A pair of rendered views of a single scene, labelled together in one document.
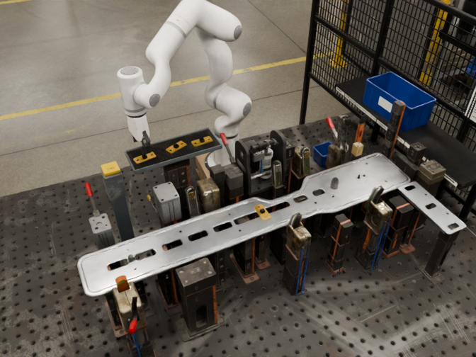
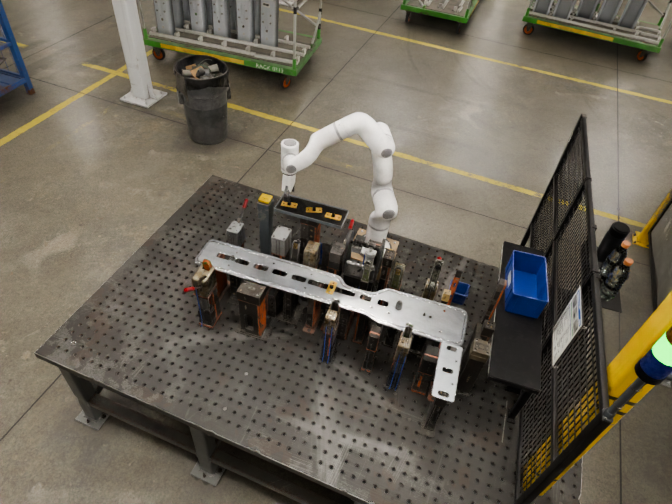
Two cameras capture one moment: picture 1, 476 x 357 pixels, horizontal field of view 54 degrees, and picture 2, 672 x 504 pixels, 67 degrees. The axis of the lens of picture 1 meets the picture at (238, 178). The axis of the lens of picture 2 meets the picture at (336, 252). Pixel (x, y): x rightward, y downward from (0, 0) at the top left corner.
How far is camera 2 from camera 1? 1.26 m
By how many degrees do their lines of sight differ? 28
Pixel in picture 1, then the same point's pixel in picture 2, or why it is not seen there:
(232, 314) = (275, 339)
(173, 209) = (279, 247)
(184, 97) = (457, 188)
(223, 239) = (290, 285)
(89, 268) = (209, 248)
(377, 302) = (366, 408)
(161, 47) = (317, 137)
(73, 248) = not seen: hidden behind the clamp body
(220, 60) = (377, 167)
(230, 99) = (380, 200)
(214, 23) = (370, 138)
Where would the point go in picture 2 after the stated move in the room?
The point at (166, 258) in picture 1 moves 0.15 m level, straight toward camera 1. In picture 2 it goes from (249, 271) to (230, 291)
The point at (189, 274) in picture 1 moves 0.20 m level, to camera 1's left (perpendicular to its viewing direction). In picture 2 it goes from (246, 287) to (220, 265)
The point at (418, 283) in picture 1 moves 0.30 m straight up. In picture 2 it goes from (410, 423) to (423, 390)
